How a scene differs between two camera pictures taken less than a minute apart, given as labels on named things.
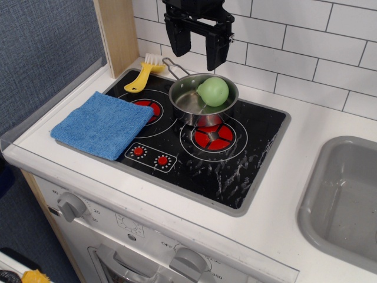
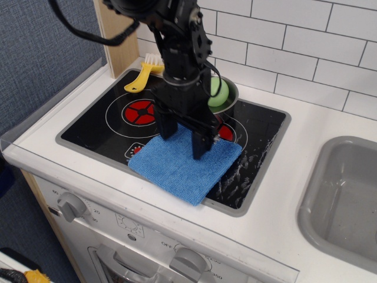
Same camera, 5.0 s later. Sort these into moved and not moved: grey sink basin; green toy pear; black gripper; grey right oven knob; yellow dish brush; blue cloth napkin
Moved: black gripper; blue cloth napkin
Not moved: green toy pear; grey right oven knob; grey sink basin; yellow dish brush
